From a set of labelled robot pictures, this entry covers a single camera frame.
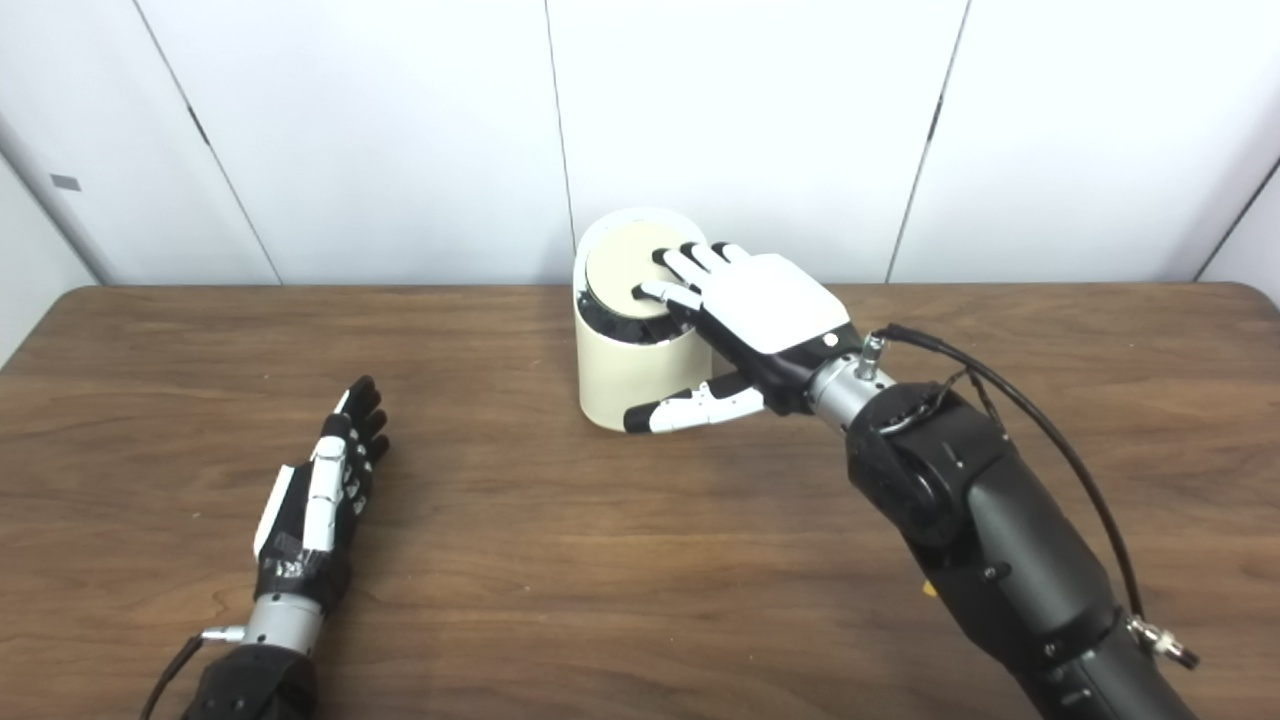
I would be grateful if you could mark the cream-colored desktop bin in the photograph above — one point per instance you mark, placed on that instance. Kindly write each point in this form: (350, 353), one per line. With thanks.
(640, 385)

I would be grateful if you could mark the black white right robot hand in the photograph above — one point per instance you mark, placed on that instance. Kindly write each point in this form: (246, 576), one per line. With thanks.
(775, 305)

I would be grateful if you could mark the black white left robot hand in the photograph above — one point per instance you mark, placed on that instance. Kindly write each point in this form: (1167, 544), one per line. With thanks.
(300, 570)

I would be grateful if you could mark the cream round bin lid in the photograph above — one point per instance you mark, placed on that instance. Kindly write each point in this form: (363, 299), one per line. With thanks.
(620, 265)

